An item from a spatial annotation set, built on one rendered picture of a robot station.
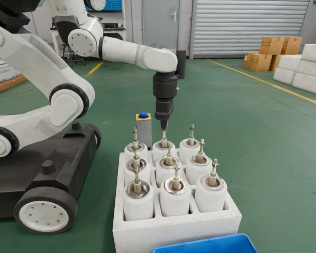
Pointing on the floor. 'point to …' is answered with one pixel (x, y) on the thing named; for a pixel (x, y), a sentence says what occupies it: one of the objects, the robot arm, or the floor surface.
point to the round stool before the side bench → (70, 56)
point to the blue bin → (212, 245)
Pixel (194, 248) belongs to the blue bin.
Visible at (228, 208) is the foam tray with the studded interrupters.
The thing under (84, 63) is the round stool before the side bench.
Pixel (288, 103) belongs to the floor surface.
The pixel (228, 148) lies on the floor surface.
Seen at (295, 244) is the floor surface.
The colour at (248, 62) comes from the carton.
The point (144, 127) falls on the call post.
